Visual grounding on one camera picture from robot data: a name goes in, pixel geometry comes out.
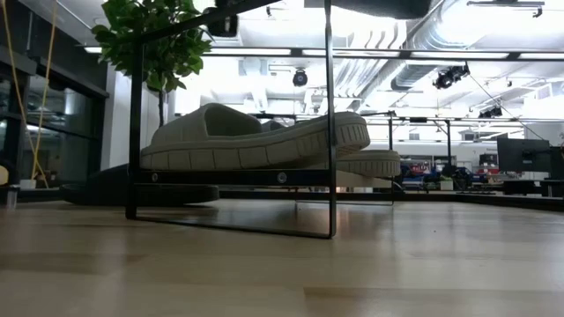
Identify black metal shelf wood board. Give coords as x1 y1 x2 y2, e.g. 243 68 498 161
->
124 0 397 240

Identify blue storage bins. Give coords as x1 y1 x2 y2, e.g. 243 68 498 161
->
399 165 442 191

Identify black computer monitor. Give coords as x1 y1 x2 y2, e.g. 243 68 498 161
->
548 144 564 181

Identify yellow cord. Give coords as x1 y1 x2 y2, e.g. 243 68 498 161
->
30 8 57 180
1 0 50 189

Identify green leafy indoor tree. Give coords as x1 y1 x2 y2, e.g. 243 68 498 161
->
91 0 218 153

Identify large black monitor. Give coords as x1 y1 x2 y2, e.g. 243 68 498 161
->
496 137 552 173

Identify black track spotlight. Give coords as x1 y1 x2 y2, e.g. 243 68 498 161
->
433 63 471 91
478 106 504 120

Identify black overhead light rail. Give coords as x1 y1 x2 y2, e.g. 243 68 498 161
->
202 46 564 62

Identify black desk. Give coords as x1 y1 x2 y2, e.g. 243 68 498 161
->
501 178 564 198

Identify black ceiling track fixture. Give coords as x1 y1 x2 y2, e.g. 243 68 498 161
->
466 0 545 18

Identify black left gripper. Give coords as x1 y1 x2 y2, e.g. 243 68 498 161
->
205 12 240 39

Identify beige foam slide sandal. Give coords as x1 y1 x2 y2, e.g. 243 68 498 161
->
139 102 372 172
262 119 402 179

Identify silver metal cylinder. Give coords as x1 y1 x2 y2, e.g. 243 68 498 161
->
4 184 21 209

